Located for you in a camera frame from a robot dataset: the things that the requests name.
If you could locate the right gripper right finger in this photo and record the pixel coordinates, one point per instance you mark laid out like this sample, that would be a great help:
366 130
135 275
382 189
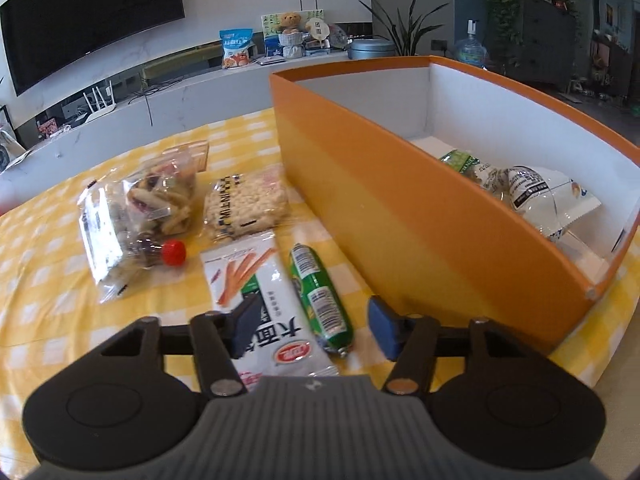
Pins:
410 343

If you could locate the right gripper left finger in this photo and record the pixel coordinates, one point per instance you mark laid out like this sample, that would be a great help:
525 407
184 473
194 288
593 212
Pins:
219 338

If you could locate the white breadstick snack packet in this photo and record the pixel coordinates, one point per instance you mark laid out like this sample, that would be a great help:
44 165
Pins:
283 343

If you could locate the green sausage stick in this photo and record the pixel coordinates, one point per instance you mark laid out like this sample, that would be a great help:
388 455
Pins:
324 309

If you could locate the green walnut snack packet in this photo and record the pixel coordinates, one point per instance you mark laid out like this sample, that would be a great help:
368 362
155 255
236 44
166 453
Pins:
490 178

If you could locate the yellow waffle snack bag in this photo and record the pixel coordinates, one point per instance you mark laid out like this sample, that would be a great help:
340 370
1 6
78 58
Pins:
548 200

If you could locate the puffed rice snack bag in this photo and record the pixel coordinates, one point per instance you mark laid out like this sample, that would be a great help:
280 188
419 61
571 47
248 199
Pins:
244 204

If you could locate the mixed veggie chips bag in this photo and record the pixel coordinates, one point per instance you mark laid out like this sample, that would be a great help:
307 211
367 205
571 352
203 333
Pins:
158 197

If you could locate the yellow checkered tablecloth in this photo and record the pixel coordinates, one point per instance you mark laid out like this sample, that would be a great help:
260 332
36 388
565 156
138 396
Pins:
54 310

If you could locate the orange cardboard box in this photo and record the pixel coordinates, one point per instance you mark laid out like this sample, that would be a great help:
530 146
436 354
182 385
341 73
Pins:
428 239

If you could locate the white tv console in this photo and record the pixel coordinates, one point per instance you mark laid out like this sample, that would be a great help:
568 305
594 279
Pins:
189 103

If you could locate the white wifi router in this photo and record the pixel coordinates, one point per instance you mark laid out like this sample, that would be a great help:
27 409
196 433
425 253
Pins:
100 101

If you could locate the water jug with pump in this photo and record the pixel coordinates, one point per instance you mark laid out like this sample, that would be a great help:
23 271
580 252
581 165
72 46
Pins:
470 50

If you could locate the blue snack bag on console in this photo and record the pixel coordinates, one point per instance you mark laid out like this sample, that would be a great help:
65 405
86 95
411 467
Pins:
237 44

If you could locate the grey metal trash bin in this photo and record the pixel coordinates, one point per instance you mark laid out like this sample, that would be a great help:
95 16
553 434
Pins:
366 48

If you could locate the tall leafy floor plant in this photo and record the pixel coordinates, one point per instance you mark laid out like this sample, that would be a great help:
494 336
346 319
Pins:
405 31

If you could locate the teddy bear in basket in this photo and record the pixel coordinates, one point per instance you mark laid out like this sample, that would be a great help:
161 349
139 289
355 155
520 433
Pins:
291 37

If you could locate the dark grey cabinet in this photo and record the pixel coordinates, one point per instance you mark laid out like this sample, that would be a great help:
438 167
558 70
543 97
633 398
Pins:
545 50

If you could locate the black wall television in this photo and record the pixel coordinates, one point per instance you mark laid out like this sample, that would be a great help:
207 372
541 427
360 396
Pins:
42 36

